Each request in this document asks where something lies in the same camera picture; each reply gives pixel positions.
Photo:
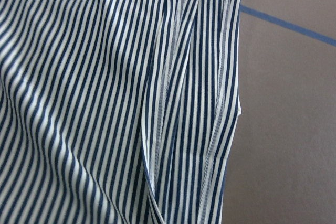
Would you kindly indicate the navy white striped polo shirt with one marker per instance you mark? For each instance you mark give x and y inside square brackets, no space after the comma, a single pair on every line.
[117,111]

